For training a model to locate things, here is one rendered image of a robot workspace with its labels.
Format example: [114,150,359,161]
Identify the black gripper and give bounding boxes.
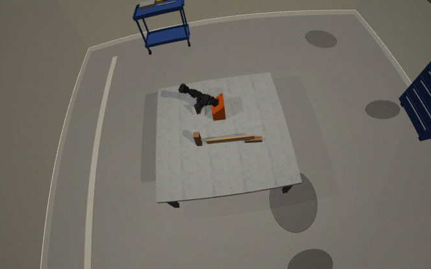
[194,98,204,114]

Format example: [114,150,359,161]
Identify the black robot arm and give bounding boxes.
[178,83,219,107]

